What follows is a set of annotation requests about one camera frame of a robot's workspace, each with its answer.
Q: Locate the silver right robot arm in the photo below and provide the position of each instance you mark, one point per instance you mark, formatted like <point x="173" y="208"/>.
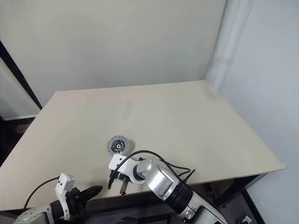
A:
<point x="161" y="179"/>

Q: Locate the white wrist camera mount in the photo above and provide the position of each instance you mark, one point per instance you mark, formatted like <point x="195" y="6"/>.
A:
<point x="63" y="184"/>
<point x="116" y="162"/>

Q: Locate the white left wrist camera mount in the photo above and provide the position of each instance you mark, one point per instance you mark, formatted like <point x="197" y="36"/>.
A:
<point x="63" y="184"/>

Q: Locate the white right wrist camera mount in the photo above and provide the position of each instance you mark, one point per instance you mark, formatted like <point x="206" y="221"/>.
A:
<point x="116" y="162"/>

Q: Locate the black slanted wall bar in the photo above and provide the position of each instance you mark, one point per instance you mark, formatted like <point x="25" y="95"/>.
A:
<point x="21" y="77"/>

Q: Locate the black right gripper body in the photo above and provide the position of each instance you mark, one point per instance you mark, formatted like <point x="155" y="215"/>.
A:
<point x="120" y="177"/>

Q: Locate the grey motor lid circuit board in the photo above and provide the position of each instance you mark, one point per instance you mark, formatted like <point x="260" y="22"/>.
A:
<point x="118" y="145"/>

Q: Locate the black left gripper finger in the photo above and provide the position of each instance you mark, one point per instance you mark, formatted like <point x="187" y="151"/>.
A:
<point x="91" y="195"/>
<point x="92" y="189"/>

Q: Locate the black table frame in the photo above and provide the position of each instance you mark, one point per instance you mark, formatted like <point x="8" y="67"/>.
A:
<point x="236" y="189"/>

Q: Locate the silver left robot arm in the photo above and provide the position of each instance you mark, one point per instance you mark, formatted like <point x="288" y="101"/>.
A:
<point x="35" y="215"/>

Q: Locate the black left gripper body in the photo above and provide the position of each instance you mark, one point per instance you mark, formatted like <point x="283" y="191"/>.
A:
<point x="75" y="198"/>

